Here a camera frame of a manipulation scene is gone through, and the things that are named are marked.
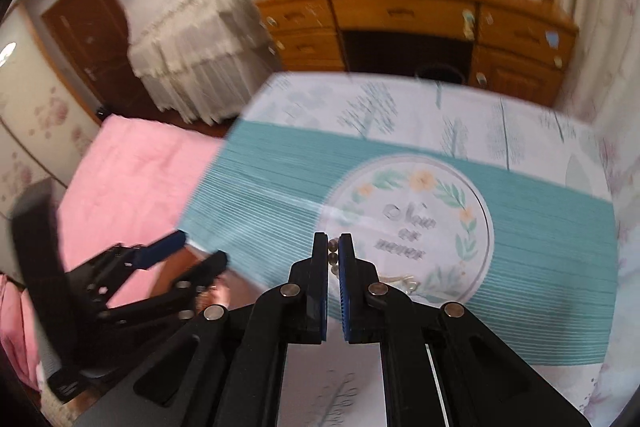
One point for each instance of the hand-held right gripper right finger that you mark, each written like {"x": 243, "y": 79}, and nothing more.
{"x": 347, "y": 302}

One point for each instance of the brown wooden door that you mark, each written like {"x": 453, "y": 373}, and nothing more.
{"x": 85, "y": 37}

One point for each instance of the pink cloth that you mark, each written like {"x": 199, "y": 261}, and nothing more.
{"x": 17, "y": 332}

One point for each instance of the pink blanket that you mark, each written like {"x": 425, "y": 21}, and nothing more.
{"x": 130, "y": 172}

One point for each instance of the floral wardrobe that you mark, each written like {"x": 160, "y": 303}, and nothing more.
{"x": 35, "y": 122}

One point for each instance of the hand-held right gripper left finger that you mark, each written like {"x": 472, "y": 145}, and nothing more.
{"x": 317, "y": 287}

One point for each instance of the teal printed tablecloth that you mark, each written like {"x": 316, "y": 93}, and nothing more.
{"x": 280, "y": 167}

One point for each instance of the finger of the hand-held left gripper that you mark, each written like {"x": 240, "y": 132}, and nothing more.
{"x": 160, "y": 249}
{"x": 205, "y": 272}

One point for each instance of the white lace furniture cover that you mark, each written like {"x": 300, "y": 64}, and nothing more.
{"x": 190, "y": 42}

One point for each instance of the wooden desk with drawers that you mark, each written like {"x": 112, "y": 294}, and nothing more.
{"x": 400, "y": 12}

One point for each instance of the pink plastic tray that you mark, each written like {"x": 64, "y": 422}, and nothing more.
{"x": 217, "y": 297}

